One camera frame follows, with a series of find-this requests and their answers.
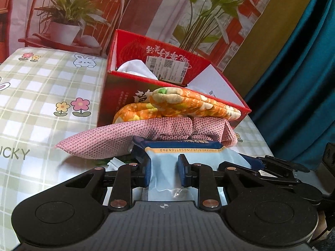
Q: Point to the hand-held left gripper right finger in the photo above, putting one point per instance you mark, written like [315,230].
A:
[184,172]

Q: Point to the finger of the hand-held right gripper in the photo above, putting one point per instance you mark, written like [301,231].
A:
[285,166]
[253,165]

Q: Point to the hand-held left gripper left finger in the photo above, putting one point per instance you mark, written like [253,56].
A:
[147,172]

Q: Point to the blue cotton pad packet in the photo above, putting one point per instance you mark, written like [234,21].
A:
[165,167]

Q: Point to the orange floral quilted cloth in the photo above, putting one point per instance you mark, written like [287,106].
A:
[183,103]

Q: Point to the red cardboard box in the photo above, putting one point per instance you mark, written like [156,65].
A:
[123,94]

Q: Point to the white plastic wrapper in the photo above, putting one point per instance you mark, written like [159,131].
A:
[114,162]

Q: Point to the pink knitted cloth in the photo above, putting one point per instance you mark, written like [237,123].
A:
[125,138]

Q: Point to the teal curtain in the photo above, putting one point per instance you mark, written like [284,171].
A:
[295,65]

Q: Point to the white cloth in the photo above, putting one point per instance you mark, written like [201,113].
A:
[134,68]

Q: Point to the green checked printed tablecloth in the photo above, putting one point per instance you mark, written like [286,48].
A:
[44,104]

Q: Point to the wall poster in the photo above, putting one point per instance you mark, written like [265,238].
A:
[146,7]

